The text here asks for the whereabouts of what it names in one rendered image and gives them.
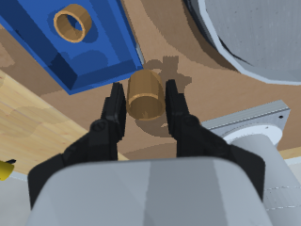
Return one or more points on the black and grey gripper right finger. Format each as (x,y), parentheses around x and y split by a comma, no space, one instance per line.
(192,138)

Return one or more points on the bronze bushing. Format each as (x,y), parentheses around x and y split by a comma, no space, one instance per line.
(145,96)
(64,28)

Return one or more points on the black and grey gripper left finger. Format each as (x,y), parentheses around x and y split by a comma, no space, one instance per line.
(97,145)

